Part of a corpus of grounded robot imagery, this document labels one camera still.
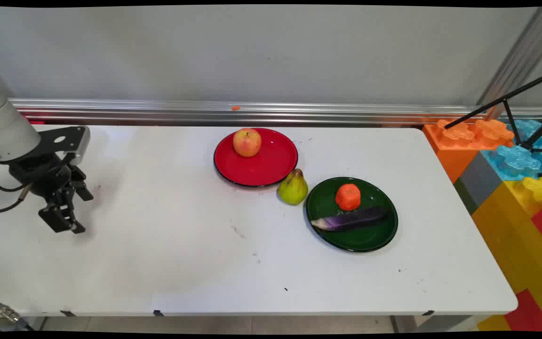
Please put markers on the purple toy eggplant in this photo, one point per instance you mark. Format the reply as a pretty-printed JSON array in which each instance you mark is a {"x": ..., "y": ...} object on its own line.
[{"x": 351, "y": 220}]

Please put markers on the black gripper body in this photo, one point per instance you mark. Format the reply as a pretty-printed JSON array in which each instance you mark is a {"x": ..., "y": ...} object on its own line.
[{"x": 40, "y": 174}]

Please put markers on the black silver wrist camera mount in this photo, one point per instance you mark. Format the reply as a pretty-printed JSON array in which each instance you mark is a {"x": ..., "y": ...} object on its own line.
[{"x": 68, "y": 136}]

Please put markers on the red plate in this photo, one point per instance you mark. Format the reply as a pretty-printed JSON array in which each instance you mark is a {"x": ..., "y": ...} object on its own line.
[{"x": 264, "y": 165}]

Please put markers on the light blue building block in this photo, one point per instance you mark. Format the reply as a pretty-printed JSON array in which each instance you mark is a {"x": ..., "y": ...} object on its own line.
[
  {"x": 534, "y": 129},
  {"x": 515, "y": 162}
]

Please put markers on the slanted aluminium post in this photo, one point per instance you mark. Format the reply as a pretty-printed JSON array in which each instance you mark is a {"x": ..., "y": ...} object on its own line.
[{"x": 520, "y": 61}]

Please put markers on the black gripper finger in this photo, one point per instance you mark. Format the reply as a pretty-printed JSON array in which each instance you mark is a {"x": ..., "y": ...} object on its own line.
[
  {"x": 61, "y": 219},
  {"x": 82, "y": 186}
]

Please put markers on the orange toy tangerine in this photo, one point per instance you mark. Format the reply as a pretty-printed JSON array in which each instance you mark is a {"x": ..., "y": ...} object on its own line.
[{"x": 348, "y": 197}]

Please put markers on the grey metal table leg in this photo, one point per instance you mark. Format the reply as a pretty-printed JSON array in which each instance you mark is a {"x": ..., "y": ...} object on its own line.
[{"x": 435, "y": 324}]

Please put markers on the dark green plate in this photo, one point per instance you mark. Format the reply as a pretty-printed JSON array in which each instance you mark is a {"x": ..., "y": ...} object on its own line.
[{"x": 346, "y": 238}]

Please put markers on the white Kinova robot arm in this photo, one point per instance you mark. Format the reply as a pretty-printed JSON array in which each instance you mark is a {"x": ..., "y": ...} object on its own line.
[{"x": 8, "y": 127}]

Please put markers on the large yellow building block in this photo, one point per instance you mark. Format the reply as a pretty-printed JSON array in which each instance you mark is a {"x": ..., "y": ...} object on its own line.
[{"x": 515, "y": 245}]

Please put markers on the grey plastic building block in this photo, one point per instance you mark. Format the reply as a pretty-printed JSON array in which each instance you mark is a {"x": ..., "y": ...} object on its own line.
[{"x": 482, "y": 176}]

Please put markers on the green pear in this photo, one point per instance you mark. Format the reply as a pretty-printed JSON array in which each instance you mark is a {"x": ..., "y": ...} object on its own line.
[{"x": 292, "y": 190}]

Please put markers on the small yellow building block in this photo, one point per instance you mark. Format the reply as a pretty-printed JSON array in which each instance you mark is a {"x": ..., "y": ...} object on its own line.
[{"x": 492, "y": 324}]

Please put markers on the black tripod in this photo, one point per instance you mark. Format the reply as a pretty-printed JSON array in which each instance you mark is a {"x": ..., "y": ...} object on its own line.
[{"x": 506, "y": 98}]

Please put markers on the horizontal aluminium rail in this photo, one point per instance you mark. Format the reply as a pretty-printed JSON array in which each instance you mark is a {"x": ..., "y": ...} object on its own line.
[{"x": 299, "y": 114}]

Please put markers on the orange plastic building block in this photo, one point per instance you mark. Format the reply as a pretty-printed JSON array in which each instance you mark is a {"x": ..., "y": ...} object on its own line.
[{"x": 454, "y": 150}]

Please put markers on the dark green building block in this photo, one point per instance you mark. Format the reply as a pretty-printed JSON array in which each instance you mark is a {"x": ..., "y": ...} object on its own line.
[{"x": 466, "y": 195}]

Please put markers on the red yellow apple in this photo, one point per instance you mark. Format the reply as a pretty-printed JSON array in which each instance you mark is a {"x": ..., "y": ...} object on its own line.
[{"x": 247, "y": 142}]

